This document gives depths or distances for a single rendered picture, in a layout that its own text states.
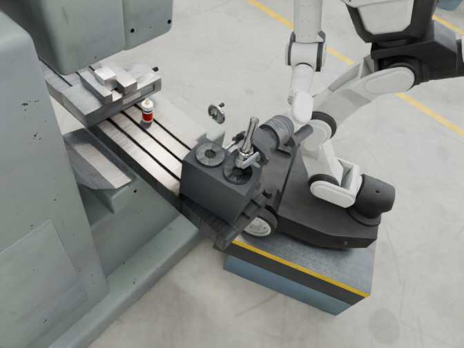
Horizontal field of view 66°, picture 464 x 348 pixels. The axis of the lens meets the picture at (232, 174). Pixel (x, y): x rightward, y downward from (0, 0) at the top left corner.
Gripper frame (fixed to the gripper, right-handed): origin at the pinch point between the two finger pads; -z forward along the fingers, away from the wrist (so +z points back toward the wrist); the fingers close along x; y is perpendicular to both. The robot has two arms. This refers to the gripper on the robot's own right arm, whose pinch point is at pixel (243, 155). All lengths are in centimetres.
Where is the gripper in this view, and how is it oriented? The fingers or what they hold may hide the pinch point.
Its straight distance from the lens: 101.0
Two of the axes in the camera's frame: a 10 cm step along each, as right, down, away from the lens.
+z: 7.0, -5.0, 5.1
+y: -1.7, 5.7, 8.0
